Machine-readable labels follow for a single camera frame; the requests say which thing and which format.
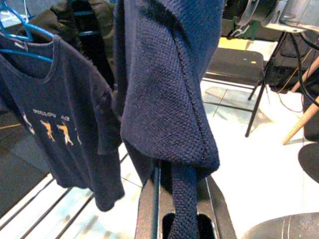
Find black cable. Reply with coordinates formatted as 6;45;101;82
289;32;319;107

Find navy knit sweater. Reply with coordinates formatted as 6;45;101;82
112;0;224;239

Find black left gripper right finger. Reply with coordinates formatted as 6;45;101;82
196;174;237;239

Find navy printed t-shirt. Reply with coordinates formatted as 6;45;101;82
0;33;125;212

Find white chair with wooden legs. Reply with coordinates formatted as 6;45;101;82
282;56;319;145

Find black jacket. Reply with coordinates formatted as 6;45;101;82
18;0;117;90

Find blue plastic hanger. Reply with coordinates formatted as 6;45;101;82
0;0;55;63

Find black folding chair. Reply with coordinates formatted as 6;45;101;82
203;47;269;138

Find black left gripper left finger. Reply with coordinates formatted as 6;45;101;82
135;159;176;239

